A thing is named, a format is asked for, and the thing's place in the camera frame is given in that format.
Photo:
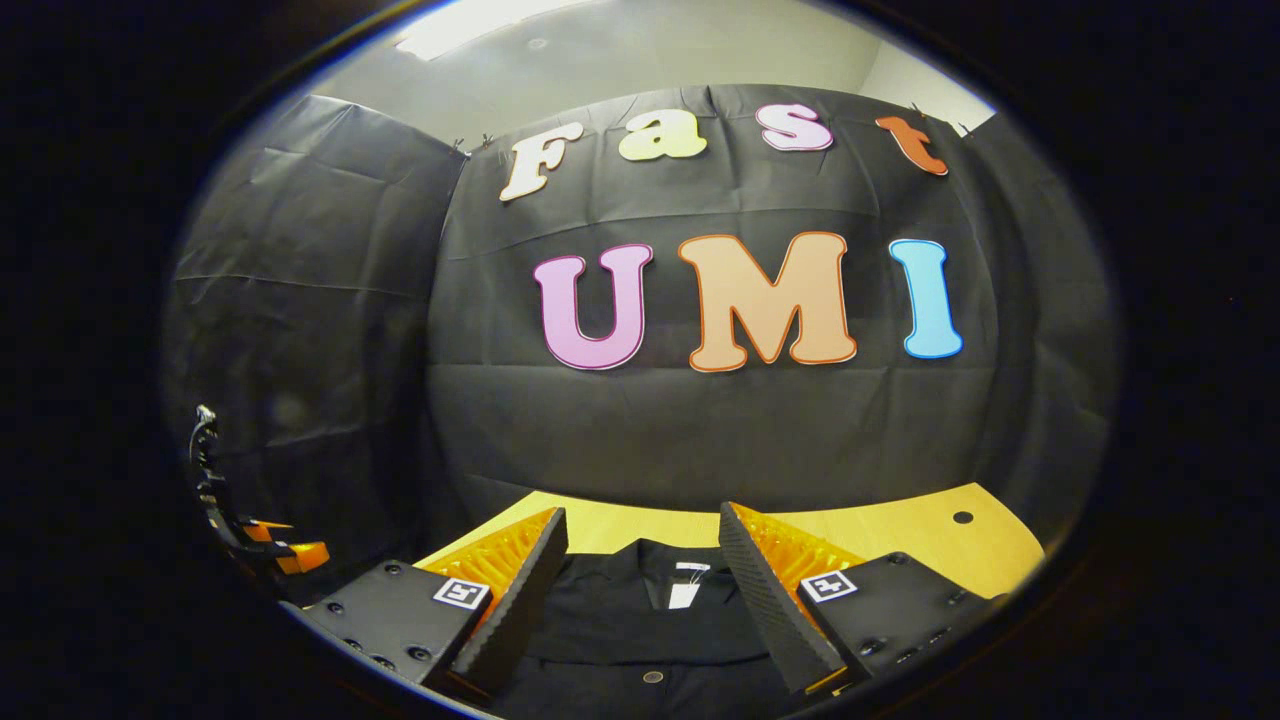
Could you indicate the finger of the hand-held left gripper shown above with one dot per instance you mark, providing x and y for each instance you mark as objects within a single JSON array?
[
  {"x": 305, "y": 557},
  {"x": 265, "y": 530}
]

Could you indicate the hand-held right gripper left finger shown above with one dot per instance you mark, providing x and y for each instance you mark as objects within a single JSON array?
[{"x": 520, "y": 610}]

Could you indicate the black backdrop cloth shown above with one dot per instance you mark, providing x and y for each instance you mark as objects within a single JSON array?
[{"x": 700, "y": 440}]

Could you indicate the black button shirt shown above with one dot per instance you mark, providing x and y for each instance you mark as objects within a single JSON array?
[{"x": 620, "y": 630}]

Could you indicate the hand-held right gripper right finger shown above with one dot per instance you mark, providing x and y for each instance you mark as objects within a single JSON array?
[{"x": 770, "y": 600}]

